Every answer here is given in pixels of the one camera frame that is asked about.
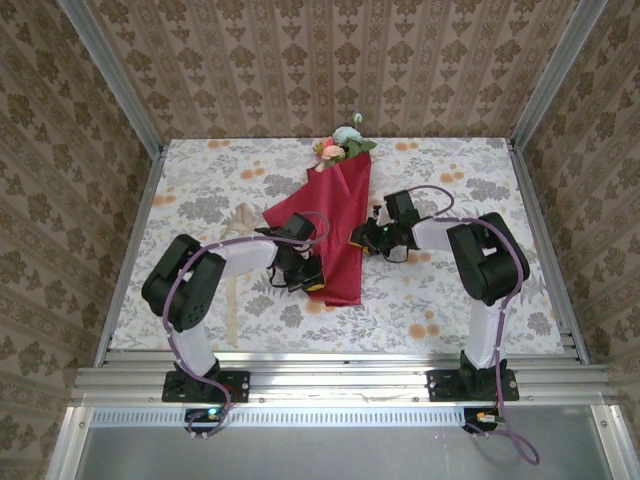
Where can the aluminium lower frame bar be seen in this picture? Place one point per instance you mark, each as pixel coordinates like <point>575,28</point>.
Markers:
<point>67,445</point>
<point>612,445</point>

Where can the grey metal panel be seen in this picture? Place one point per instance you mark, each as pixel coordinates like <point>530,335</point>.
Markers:
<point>340,455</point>

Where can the red wrapping paper sheet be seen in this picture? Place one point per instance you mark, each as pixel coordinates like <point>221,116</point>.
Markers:
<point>340,225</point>

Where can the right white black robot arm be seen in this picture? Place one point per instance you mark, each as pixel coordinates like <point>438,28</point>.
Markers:
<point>490,260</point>

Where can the peach fake flower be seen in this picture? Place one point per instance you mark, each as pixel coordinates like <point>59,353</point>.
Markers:
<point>331,152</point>

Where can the beige ribbon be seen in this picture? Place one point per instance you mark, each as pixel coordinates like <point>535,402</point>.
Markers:
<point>231,320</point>

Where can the aluminium mounting rail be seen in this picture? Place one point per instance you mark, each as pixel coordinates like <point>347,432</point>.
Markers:
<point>340,385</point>

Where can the light blue fake flower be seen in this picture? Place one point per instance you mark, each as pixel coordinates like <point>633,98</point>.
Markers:
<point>345,134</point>

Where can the floral tablecloth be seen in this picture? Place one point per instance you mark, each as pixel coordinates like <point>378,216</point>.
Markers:
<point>400,320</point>

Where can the aluminium table side rail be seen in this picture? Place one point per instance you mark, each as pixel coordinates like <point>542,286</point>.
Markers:
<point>521,175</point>
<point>150,180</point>

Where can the aluminium table edge rail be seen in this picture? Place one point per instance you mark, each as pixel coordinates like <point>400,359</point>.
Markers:
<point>340,359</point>

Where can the small black connector board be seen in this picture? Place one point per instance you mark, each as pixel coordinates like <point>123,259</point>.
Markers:
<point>472,417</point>
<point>200,415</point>

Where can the aluminium frame post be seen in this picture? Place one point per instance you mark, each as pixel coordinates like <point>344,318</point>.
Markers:
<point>555,75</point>
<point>122,85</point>

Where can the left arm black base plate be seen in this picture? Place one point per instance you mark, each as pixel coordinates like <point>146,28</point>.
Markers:
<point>240,387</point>

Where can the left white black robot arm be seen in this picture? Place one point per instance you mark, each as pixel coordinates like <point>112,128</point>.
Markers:
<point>185,285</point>

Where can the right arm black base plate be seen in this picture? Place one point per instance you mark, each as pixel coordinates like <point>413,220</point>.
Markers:
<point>437,387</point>

